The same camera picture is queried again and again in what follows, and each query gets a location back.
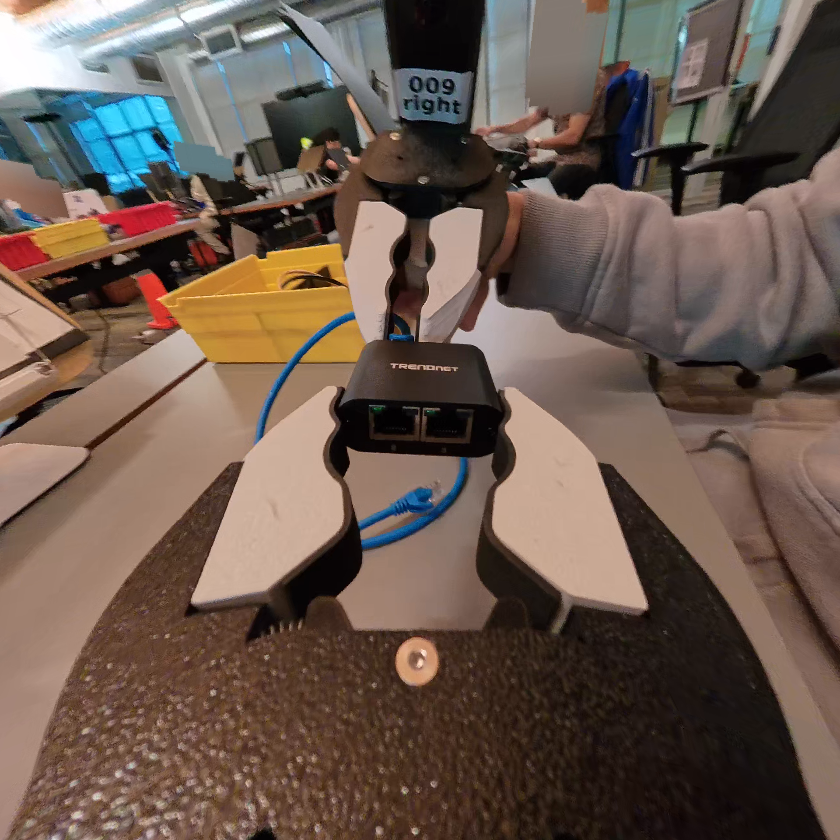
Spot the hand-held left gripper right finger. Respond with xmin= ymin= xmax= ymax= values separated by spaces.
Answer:
xmin=478 ymin=387 xmax=649 ymax=632

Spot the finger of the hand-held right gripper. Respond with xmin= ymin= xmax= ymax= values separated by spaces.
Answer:
xmin=420 ymin=206 xmax=487 ymax=343
xmin=343 ymin=200 xmax=411 ymax=345

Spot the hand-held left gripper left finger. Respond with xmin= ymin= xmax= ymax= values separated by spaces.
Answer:
xmin=190 ymin=386 xmax=363 ymax=614

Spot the black network adapter box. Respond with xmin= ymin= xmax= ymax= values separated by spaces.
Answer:
xmin=336 ymin=340 xmax=505 ymax=457

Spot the yellow plastic bin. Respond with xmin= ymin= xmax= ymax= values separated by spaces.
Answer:
xmin=159 ymin=244 xmax=368 ymax=364

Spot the blue network cable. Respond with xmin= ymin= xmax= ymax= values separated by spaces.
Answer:
xmin=255 ymin=311 xmax=470 ymax=551

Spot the person's right forearm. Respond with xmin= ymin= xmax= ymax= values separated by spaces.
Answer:
xmin=495 ymin=154 xmax=840 ymax=376

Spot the person's right hand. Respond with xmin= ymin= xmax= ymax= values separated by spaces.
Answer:
xmin=459 ymin=190 xmax=527 ymax=332

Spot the blue jacket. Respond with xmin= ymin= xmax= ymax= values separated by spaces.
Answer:
xmin=604 ymin=66 xmax=657 ymax=191

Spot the orange traffic cone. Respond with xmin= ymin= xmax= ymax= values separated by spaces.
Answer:
xmin=134 ymin=272 xmax=179 ymax=330

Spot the red storage bin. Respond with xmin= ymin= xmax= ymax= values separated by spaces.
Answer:
xmin=98 ymin=202 xmax=179 ymax=237
xmin=0 ymin=233 xmax=50 ymax=271

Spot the long far table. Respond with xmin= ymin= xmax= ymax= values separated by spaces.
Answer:
xmin=13 ymin=220 xmax=204 ymax=283

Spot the wooden document stand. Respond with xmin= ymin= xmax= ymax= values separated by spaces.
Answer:
xmin=0 ymin=262 xmax=93 ymax=421

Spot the large paned window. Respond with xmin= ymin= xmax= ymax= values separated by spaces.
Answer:
xmin=66 ymin=95 xmax=185 ymax=191

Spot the small yellow storage bin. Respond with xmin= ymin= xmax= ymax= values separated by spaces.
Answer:
xmin=29 ymin=218 xmax=111 ymax=259

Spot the grey notice board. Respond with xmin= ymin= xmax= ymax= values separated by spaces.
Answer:
xmin=669 ymin=0 xmax=746 ymax=106

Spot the white instruction sheet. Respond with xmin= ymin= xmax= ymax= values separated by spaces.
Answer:
xmin=0 ymin=281 xmax=52 ymax=376

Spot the black office chair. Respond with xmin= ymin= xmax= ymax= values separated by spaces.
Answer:
xmin=633 ymin=0 xmax=840 ymax=221

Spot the black wall screen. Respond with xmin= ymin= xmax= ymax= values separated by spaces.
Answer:
xmin=262 ymin=88 xmax=362 ymax=173

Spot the grey flat strap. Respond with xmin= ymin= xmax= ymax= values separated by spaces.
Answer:
xmin=279 ymin=0 xmax=398 ymax=132

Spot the silver ventilation duct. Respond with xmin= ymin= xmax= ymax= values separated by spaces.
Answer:
xmin=13 ymin=0 xmax=368 ymax=63

